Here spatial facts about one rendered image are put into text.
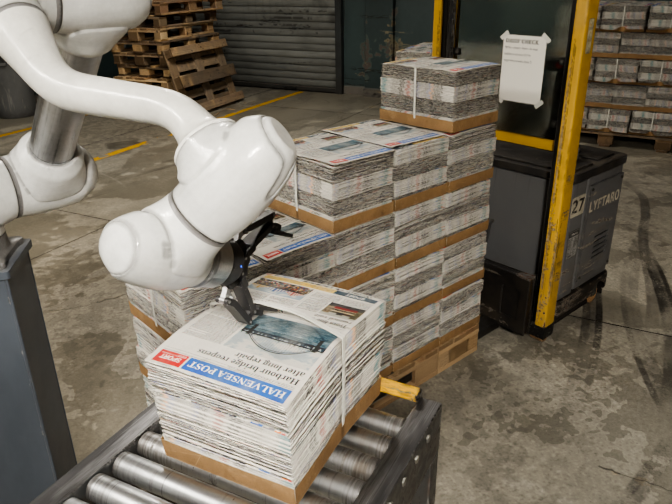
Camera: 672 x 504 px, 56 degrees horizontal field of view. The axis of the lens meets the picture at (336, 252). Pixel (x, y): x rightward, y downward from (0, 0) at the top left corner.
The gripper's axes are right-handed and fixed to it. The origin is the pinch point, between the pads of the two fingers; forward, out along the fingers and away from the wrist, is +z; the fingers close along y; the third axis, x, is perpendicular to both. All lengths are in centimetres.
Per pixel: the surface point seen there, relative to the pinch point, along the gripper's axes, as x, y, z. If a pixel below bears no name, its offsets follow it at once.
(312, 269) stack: -34, 0, 84
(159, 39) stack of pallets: -486, -216, 472
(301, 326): 7.2, 9.0, 1.0
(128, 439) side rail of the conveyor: -22.4, 38.5, -3.0
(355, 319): 14.7, 5.9, 7.4
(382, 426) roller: 19.9, 26.6, 20.8
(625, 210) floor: 48, -84, 398
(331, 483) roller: 18.2, 35.0, 3.8
